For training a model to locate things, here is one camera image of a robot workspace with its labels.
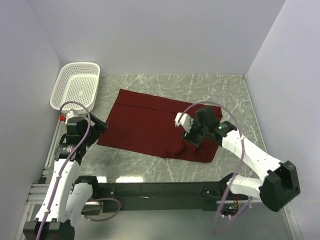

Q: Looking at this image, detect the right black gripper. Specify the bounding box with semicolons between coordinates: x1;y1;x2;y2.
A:
180;115;209;148

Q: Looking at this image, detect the dark red t shirt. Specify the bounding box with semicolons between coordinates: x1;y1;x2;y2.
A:
97;89;219;163

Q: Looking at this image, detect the white perforated plastic basket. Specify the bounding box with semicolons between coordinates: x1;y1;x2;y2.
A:
49;62;101;111

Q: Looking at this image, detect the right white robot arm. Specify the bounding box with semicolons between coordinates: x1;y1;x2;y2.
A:
174;106;301;212

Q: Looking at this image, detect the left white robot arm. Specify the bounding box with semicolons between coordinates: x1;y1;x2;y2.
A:
22;110;108;240

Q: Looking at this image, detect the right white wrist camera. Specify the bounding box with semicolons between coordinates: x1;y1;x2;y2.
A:
174;112;194;133

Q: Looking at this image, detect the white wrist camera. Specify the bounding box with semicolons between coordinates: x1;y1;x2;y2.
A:
59;109;79;124
174;112;194;133

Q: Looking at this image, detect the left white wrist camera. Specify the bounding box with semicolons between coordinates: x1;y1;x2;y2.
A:
59;109;79;124

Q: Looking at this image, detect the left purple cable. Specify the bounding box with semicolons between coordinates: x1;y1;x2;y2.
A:
36;101;122;240

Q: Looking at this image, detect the purple cable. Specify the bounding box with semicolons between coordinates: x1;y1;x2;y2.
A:
178;101;252;235
36;101;122;240

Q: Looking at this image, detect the aluminium frame rail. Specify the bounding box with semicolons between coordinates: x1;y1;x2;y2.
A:
14;73;306;240

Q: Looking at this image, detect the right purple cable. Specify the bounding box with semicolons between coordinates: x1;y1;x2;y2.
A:
178;101;252;235

